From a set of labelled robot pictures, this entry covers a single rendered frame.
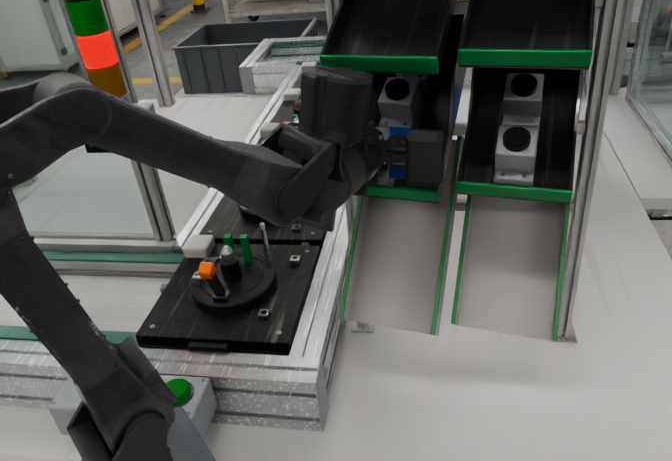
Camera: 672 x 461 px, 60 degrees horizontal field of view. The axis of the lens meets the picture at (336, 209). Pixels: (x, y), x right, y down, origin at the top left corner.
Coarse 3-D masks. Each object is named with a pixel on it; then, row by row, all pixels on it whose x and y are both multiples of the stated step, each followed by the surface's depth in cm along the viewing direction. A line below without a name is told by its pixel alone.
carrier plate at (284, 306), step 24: (192, 264) 101; (288, 264) 98; (312, 264) 98; (168, 288) 96; (288, 288) 93; (168, 312) 91; (192, 312) 90; (288, 312) 88; (144, 336) 87; (168, 336) 86; (192, 336) 86; (216, 336) 85; (240, 336) 85; (264, 336) 84; (288, 336) 84
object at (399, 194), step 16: (464, 16) 76; (448, 48) 84; (448, 64) 82; (384, 80) 83; (432, 80) 81; (448, 80) 80; (432, 96) 79; (448, 96) 79; (432, 112) 78; (448, 112) 77; (432, 128) 76; (448, 128) 72; (448, 144) 72; (368, 192) 72; (384, 192) 71; (400, 192) 70; (416, 192) 69; (432, 192) 68
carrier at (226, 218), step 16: (224, 208) 116; (240, 208) 112; (208, 224) 112; (224, 224) 111; (240, 224) 111; (256, 224) 110; (272, 224) 110; (256, 240) 106; (272, 240) 106; (288, 240) 105; (304, 240) 104; (320, 240) 104
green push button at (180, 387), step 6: (180, 378) 79; (168, 384) 78; (174, 384) 78; (180, 384) 78; (186, 384) 77; (174, 390) 77; (180, 390) 77; (186, 390) 77; (180, 396) 76; (186, 396) 76; (174, 402) 76; (180, 402) 76
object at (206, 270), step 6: (210, 258) 85; (216, 258) 85; (204, 264) 83; (210, 264) 83; (198, 270) 83; (204, 270) 83; (210, 270) 82; (204, 276) 83; (210, 276) 83; (216, 276) 85; (210, 282) 85; (216, 282) 85; (216, 288) 86; (222, 288) 88; (216, 294) 88; (222, 294) 88
